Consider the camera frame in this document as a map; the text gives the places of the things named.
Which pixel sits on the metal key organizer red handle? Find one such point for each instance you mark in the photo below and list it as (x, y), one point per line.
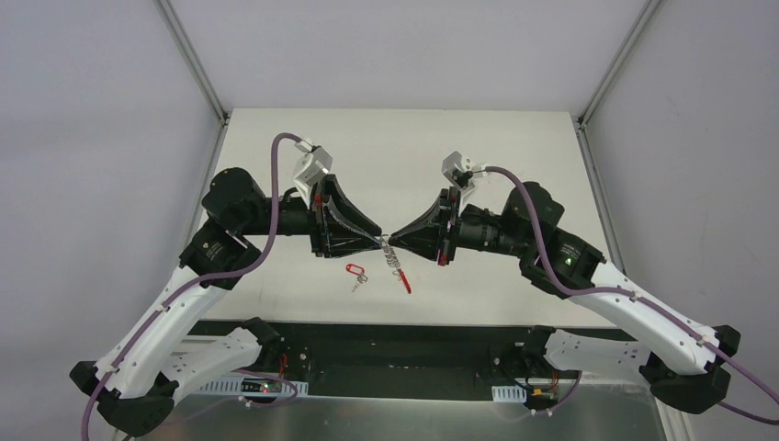
(393, 263)

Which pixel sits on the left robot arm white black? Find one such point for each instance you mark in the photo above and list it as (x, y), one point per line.
(138, 383)

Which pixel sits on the right controller board with wires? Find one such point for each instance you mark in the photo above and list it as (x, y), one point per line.
(542, 397)

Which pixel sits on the controller board with wires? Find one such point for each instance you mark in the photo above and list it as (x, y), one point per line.
(542, 397)
(253, 384)

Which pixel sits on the left controller board with wires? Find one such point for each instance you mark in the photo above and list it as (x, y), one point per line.
(253, 384)

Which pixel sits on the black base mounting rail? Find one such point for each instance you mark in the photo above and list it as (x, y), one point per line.
(389, 361)

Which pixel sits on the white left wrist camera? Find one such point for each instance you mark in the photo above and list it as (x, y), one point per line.
(315, 163)

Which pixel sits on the silver key with red tag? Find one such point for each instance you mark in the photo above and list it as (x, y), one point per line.
(359, 273)

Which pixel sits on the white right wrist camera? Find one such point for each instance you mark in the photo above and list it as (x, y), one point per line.
(461, 172)

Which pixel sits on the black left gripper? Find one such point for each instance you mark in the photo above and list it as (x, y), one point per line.
(319, 219)

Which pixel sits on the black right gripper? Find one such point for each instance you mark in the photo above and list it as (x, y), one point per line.
(449, 226)

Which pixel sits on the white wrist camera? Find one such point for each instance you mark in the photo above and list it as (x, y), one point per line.
(461, 172)
(315, 163)

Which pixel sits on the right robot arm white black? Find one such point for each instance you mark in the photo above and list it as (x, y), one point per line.
(680, 361)

